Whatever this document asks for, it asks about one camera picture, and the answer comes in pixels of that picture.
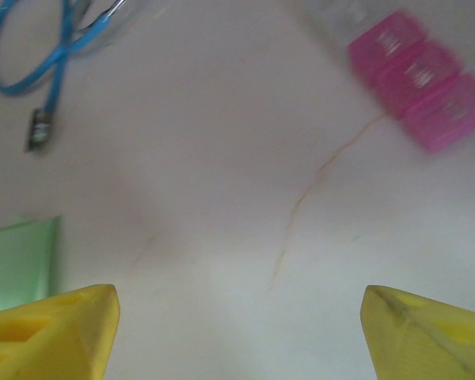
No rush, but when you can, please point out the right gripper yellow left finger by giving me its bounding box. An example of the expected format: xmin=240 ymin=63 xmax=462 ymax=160
xmin=0 ymin=283 xmax=121 ymax=380

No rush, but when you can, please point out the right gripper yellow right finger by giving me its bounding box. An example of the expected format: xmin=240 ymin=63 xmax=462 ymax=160
xmin=359 ymin=284 xmax=475 ymax=380

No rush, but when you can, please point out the light green paper sheet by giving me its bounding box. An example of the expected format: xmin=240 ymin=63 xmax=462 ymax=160
xmin=0 ymin=215 xmax=63 ymax=316

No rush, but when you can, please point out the pink clear plastic box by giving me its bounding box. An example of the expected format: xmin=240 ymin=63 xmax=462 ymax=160
xmin=302 ymin=0 xmax=475 ymax=155

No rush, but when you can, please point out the blue stethoscope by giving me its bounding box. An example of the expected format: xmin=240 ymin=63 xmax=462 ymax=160
xmin=0 ymin=0 xmax=130 ymax=154

